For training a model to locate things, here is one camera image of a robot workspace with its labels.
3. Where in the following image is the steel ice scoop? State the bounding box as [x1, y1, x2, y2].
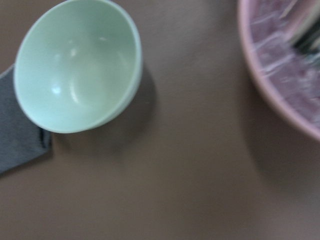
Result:
[280, 0, 320, 54]

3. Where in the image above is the mint green bowl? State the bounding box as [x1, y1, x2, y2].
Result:
[13, 0, 143, 134]

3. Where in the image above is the pink bowl with ice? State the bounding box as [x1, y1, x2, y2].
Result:
[237, 0, 320, 140]

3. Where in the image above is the grey folded cloth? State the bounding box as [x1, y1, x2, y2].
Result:
[0, 65, 52, 174]

